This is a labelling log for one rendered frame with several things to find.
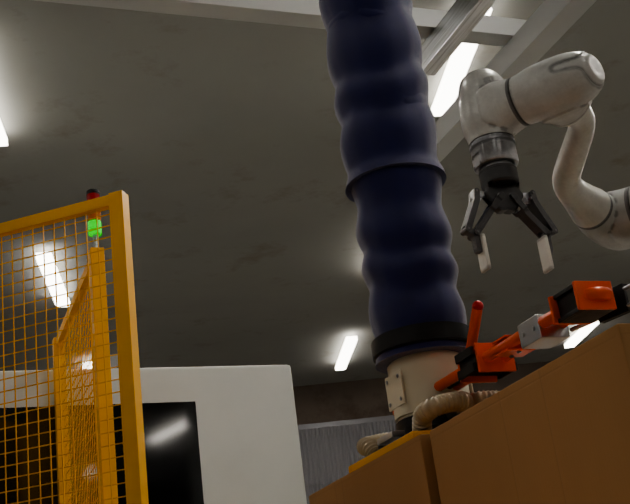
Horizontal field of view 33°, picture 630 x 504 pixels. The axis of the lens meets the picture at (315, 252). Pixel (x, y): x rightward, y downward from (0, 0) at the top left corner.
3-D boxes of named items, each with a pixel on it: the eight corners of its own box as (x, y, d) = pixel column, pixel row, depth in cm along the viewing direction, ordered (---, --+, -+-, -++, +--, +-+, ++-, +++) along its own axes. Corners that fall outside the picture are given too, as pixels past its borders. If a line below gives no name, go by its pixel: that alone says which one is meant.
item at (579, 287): (552, 325, 182) (546, 297, 184) (589, 324, 185) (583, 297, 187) (580, 308, 175) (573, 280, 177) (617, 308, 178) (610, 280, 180)
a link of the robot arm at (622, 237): (567, 192, 253) (621, 173, 246) (600, 221, 266) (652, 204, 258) (573, 241, 247) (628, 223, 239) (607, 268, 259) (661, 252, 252)
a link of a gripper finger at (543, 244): (536, 240, 208) (539, 240, 208) (543, 274, 206) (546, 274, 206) (544, 234, 206) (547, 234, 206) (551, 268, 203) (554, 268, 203)
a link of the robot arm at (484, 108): (455, 144, 211) (513, 119, 204) (442, 76, 216) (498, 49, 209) (482, 160, 219) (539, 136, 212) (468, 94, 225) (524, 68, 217)
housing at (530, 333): (519, 349, 194) (515, 325, 195) (551, 349, 196) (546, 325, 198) (539, 337, 188) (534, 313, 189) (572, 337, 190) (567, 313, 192)
